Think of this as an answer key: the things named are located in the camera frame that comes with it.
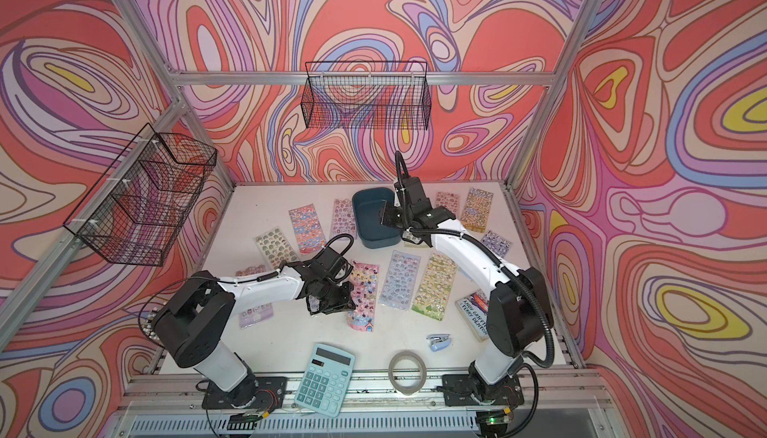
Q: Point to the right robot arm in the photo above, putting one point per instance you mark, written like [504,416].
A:
[518,322]

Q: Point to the black wire basket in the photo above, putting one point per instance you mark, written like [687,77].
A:
[370,95]
[146,205]

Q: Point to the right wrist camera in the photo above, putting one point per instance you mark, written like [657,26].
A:
[411,194]

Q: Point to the teal storage box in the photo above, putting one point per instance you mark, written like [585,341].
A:
[368,206]

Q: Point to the mint green calculator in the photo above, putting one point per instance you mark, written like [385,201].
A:
[326,380]

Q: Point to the pink cat sticker sheet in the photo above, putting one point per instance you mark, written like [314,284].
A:
[365,279]

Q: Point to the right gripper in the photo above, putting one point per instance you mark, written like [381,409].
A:
[387,209]

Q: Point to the lilac bear sticker sheet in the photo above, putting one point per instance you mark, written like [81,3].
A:
[257,314]

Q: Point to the small blue stapler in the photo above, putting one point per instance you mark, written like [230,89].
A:
[438,342]

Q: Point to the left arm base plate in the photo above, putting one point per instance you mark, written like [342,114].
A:
[264,393]

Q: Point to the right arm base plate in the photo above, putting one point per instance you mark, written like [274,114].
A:
[464,390]

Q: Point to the book with yellow text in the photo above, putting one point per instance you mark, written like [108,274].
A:
[473,308]

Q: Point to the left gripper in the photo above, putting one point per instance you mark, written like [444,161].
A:
[348,302]

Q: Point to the left black wire basket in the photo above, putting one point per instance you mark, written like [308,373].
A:
[146,205]

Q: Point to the red blue sticker sheet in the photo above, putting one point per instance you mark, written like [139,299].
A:
[307,229]

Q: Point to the panda sticker sheet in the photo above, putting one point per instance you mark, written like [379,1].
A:
[475,216]

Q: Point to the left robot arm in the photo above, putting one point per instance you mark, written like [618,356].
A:
[191,324]

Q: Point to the green animal sticker sheet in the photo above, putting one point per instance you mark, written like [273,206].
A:
[435,288]

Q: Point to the back black wire basket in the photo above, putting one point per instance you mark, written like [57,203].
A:
[370,95]

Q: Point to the white animal sticker sheet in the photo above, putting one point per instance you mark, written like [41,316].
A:
[411,241]

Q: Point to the clear tape roll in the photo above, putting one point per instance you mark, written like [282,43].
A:
[407,373]

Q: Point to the blue penguin sticker sheet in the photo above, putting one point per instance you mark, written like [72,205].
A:
[496,243]

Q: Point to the lilac small sticker sheet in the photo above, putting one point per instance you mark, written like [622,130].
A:
[343,219]

